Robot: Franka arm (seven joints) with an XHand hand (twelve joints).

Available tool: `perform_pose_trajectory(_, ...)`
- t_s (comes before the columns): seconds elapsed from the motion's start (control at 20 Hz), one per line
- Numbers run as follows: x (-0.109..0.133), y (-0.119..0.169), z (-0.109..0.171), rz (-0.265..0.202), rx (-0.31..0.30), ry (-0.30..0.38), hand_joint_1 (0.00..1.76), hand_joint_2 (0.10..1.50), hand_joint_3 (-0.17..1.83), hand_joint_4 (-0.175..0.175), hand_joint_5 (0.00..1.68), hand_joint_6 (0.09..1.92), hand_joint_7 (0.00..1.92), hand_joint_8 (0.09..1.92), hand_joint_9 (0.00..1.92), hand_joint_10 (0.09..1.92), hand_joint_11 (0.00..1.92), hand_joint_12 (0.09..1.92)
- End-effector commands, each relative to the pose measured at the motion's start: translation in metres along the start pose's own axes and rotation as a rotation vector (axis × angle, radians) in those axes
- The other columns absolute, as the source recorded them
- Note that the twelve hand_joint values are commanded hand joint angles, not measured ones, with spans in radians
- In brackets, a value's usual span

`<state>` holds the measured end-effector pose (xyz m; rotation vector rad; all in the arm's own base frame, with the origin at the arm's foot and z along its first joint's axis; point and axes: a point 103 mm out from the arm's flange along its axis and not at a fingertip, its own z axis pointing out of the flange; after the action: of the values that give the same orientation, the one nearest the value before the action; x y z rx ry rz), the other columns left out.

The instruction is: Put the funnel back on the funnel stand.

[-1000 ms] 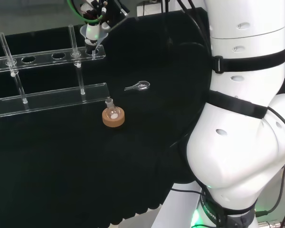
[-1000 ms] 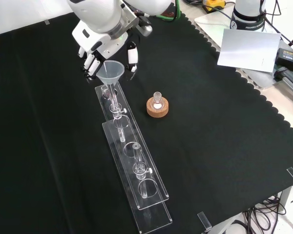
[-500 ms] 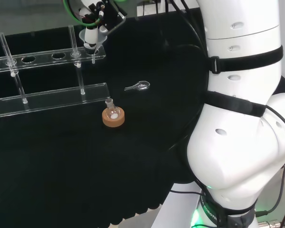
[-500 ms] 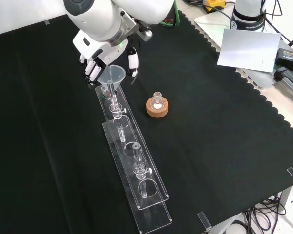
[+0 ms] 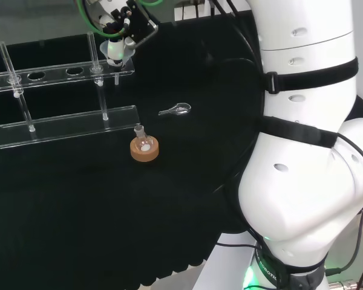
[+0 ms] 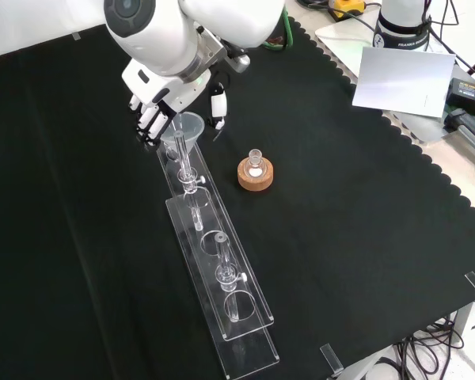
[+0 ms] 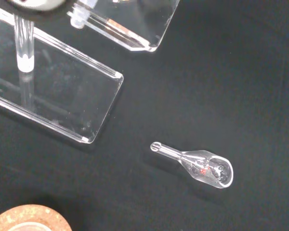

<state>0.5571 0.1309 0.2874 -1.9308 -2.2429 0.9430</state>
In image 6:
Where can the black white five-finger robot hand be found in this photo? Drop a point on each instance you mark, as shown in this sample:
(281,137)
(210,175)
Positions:
(162,89)

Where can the clear plastic funnel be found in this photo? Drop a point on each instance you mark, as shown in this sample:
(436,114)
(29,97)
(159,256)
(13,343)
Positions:
(191,123)

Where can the clear acrylic funnel stand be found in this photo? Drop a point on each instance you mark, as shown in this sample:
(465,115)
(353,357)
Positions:
(211,223)

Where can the grey tape piece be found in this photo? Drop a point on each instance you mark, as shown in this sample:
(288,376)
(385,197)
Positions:
(76,36)

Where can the small round-bottom glass flask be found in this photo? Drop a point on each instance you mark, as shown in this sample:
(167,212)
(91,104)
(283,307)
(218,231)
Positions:
(255,160)

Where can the pale base board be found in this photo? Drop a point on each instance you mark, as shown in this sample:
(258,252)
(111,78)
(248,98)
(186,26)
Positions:
(340,39)

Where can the yellow stop button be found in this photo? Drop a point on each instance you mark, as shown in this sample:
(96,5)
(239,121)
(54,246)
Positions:
(346,6)

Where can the black bench cloth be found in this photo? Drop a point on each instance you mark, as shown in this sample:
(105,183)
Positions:
(340,217)

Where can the silver metal sheet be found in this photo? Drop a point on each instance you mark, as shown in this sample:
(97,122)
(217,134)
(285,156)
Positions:
(403,81)

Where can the black power adapter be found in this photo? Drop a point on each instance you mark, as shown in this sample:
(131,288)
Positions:
(471,91)

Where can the grey black plug block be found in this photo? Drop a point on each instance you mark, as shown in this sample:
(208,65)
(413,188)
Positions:
(469,126)

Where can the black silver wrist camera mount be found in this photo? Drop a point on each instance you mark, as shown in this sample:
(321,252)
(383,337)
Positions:
(238,61)

